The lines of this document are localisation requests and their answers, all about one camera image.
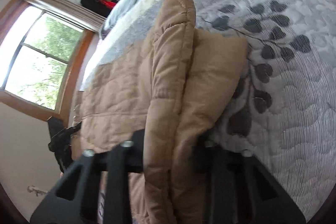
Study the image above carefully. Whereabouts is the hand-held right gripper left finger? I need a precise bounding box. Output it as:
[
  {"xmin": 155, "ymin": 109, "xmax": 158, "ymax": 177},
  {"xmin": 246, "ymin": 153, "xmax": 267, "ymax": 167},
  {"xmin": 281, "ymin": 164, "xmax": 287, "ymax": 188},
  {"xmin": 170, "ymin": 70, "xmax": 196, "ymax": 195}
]
[{"xmin": 30, "ymin": 130, "xmax": 146, "ymax": 224}]

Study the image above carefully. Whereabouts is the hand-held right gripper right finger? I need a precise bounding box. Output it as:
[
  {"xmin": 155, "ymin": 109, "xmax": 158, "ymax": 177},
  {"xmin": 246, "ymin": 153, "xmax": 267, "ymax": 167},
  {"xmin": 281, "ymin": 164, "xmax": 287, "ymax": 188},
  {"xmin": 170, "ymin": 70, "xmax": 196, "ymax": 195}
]
[{"xmin": 193, "ymin": 141, "xmax": 306, "ymax": 224}]

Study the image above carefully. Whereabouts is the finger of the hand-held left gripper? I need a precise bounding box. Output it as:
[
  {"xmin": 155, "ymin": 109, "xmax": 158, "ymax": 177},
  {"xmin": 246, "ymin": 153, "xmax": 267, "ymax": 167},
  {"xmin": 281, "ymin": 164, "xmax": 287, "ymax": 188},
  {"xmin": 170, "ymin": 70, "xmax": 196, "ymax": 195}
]
[{"xmin": 48, "ymin": 116, "xmax": 82, "ymax": 148}]

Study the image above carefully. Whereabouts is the beige quilted coat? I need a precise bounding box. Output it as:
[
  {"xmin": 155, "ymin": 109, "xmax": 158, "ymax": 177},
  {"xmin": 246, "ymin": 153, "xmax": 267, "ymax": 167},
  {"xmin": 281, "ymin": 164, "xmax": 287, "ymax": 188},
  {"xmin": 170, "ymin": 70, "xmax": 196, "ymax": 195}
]
[{"xmin": 71, "ymin": 0, "xmax": 250, "ymax": 224}]

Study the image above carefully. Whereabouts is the large wooden-framed window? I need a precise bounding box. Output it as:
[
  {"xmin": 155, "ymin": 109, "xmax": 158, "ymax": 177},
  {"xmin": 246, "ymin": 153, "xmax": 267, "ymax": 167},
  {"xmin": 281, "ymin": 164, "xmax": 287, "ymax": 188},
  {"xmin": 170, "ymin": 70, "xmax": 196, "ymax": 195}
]
[{"xmin": 0, "ymin": 0, "xmax": 95, "ymax": 122}]

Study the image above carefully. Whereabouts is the grey quilted bedspread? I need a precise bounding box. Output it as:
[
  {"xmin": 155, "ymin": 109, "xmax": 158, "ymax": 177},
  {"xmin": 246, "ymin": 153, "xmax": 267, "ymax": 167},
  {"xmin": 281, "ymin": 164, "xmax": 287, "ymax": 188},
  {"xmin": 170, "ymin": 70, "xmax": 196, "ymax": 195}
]
[{"xmin": 79, "ymin": 0, "xmax": 336, "ymax": 224}]

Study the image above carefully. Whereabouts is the grey-beige curtain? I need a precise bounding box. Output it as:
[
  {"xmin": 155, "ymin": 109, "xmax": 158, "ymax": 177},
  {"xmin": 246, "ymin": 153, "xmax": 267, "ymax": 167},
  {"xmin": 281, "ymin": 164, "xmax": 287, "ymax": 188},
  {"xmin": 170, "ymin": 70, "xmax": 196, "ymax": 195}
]
[{"xmin": 20, "ymin": 0, "xmax": 107, "ymax": 31}]

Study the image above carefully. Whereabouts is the grey-blue pillow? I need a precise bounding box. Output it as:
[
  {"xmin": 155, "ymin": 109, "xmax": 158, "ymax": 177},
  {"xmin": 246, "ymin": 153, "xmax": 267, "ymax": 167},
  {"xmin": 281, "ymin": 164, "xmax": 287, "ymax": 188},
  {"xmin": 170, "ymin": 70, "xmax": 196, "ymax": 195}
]
[{"xmin": 101, "ymin": 0, "xmax": 168, "ymax": 38}]

